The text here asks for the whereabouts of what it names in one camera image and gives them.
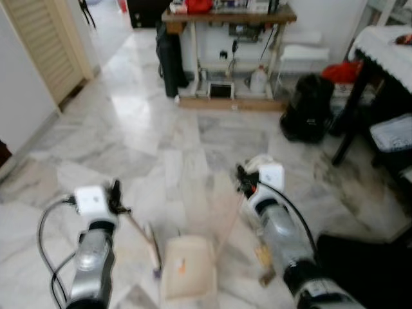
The chair with grey cushion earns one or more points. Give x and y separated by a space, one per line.
393 132

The black cabinet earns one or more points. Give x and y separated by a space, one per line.
145 13

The table with white cloth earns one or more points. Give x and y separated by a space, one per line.
386 51

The beige broom blue bristles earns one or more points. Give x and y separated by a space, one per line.
154 248

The white plastic jug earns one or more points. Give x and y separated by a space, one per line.
258 82

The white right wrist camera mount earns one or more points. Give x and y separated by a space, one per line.
271 177

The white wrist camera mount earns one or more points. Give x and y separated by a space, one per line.
271 177
91 201

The black folding chair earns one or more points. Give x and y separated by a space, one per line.
367 270

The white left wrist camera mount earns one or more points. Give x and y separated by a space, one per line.
91 201

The tall black bag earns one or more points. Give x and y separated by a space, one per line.
170 64

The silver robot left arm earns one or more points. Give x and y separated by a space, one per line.
93 264

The red bag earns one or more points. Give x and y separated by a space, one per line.
341 71

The red cloth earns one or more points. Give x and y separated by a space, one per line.
198 6

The wooden workbench white legs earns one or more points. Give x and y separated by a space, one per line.
225 16

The black backpack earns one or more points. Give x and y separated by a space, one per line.
309 109

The beige louvered door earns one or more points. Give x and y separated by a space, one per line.
51 45

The small dark screen tablet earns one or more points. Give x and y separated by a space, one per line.
221 91

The white plastic stool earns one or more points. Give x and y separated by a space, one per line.
302 51

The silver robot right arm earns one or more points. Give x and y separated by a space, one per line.
283 238

